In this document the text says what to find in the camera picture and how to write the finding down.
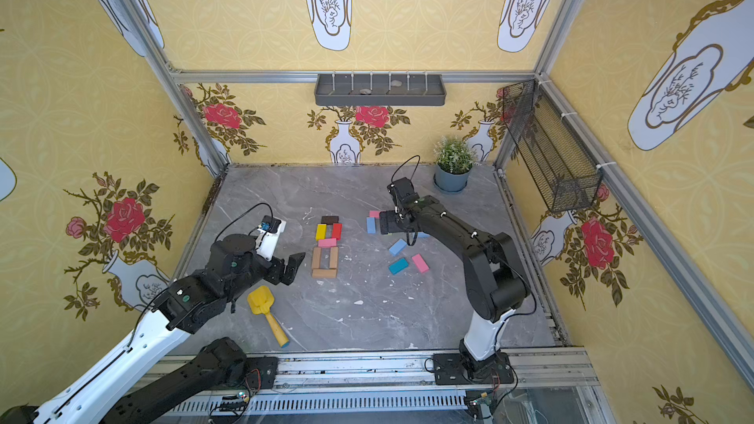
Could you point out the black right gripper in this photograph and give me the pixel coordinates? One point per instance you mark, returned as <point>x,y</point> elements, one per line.
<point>398,219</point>

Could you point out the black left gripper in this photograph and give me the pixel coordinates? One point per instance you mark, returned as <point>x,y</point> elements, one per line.
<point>281,268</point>

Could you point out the natural wood block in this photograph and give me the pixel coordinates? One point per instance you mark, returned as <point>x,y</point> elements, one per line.
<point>324,273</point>
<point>334,258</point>
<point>316,258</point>

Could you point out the light blue short block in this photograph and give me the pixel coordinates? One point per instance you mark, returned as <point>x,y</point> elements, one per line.
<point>398,247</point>

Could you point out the light blue long block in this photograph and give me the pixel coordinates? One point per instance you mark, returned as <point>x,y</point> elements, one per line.
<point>371,224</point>

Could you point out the yellow block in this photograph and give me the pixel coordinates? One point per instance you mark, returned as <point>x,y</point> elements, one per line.
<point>321,232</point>

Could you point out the red block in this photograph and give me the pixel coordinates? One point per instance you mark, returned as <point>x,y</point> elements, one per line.
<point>337,231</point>

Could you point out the dark brown block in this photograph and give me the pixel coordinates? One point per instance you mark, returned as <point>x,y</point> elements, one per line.
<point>330,220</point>

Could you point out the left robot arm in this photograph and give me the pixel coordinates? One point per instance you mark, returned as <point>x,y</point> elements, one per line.
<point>105,393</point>

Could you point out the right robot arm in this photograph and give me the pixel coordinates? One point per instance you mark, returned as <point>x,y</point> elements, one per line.
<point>494,279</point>

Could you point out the teal block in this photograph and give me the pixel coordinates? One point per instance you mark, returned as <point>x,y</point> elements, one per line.
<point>398,266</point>

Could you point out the yellow toy shovel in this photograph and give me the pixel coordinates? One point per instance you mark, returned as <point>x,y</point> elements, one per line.
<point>261,301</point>

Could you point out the blue plant pot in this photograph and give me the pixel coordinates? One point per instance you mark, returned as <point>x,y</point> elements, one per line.
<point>449,182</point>

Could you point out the green artificial plant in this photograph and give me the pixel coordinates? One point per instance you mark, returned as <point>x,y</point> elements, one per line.
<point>453,156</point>

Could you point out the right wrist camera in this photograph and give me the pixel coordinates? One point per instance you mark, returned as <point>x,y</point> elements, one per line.
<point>403,193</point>

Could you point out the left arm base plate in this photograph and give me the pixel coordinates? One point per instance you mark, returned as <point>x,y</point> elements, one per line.
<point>260,373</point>

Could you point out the grey wall shelf tray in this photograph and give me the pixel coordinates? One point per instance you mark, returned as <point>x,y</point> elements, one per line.
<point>412,89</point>

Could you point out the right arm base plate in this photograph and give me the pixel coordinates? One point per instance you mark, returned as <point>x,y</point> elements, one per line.
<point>456,369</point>

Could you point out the black wire mesh basket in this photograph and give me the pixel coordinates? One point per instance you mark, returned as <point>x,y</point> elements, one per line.
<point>563,171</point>

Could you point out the aluminium rail frame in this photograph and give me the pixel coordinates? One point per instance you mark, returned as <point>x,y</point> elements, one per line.
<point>373,381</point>

